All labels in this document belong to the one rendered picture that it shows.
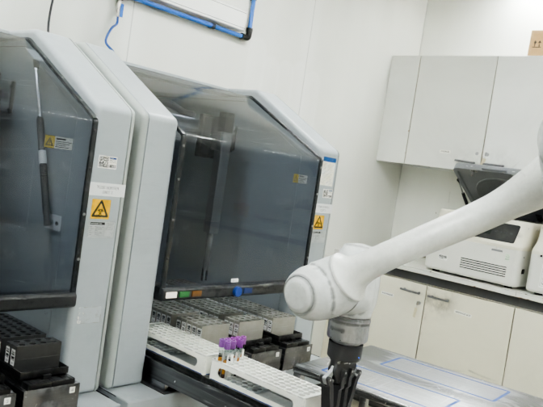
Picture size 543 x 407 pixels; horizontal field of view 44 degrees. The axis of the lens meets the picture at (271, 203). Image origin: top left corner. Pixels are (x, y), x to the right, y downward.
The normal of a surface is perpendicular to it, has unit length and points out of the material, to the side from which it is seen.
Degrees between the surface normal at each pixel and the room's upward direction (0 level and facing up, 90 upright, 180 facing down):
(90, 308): 90
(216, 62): 90
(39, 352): 90
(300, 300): 95
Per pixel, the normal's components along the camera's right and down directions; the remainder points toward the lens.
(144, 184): 0.74, 0.15
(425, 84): -0.66, -0.06
